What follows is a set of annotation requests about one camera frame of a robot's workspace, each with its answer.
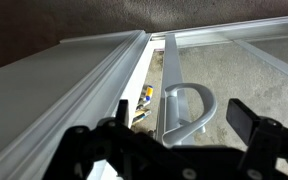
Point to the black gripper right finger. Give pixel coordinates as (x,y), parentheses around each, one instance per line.
(242,116)

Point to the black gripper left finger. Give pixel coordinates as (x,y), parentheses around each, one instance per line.
(123,113)

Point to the white framed sliding glass door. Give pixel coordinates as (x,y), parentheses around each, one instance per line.
(172,66)

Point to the white glass door panel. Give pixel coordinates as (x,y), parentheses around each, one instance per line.
(50,100)

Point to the long yellow pole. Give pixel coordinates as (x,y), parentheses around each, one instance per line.
(140,112)

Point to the yellow blue toy cylinder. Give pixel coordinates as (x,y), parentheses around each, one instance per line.
(148,93)

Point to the white screen door frame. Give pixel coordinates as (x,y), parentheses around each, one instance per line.
(267,58)

